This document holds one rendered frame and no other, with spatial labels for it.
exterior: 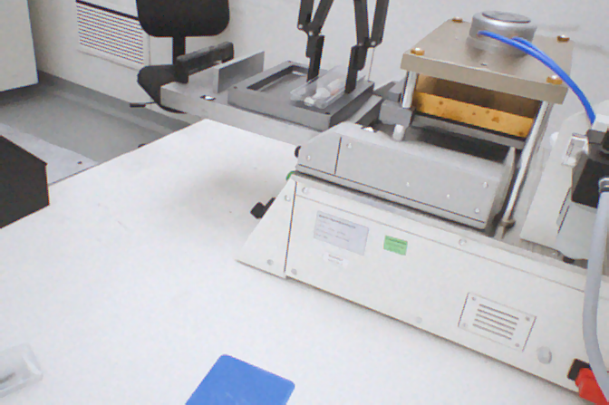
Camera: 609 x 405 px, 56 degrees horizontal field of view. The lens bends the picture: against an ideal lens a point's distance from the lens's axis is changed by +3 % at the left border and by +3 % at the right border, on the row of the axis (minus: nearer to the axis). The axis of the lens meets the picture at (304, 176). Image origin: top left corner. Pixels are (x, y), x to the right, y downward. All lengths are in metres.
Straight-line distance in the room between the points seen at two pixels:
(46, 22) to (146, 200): 2.61
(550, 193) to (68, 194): 0.76
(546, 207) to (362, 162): 0.21
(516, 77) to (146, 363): 0.53
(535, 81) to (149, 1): 1.97
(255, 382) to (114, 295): 0.24
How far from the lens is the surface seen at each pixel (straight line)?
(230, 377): 0.70
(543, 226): 0.70
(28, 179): 0.97
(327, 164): 0.72
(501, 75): 0.66
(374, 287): 0.77
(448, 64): 0.67
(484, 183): 0.67
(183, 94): 0.87
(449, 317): 0.77
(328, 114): 0.77
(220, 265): 0.85
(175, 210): 0.98
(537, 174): 0.90
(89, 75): 3.41
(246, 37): 2.64
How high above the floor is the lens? 1.27
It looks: 27 degrees down
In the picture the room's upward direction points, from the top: 8 degrees clockwise
